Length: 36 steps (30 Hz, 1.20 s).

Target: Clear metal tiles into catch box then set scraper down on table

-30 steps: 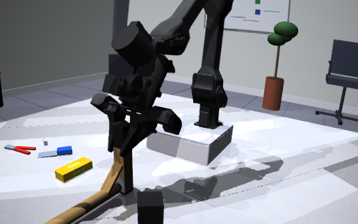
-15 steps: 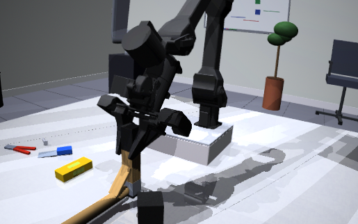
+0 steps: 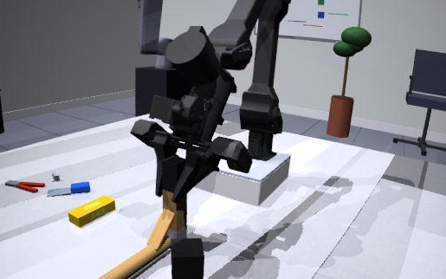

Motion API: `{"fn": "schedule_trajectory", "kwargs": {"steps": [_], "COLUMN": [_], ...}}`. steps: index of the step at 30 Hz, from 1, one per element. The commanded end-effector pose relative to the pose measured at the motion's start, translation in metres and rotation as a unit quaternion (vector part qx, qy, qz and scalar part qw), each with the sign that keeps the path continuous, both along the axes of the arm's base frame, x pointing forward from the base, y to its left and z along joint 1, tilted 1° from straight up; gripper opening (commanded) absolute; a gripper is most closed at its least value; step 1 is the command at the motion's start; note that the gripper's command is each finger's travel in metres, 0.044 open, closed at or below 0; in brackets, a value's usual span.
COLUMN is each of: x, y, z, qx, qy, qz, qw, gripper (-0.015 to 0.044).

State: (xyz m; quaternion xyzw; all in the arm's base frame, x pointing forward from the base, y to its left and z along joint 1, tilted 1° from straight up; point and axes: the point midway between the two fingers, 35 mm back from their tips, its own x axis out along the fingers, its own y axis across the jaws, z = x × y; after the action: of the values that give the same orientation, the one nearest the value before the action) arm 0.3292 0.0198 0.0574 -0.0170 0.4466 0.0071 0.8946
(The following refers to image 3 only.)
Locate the red-handled pliers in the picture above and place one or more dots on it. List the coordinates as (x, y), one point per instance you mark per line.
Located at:
(25, 185)

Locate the blue-handled scraper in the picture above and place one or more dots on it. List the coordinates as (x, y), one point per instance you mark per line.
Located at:
(75, 188)

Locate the long scraper with wooden handle and dark grey blade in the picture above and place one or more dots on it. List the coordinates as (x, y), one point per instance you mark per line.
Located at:
(172, 223)

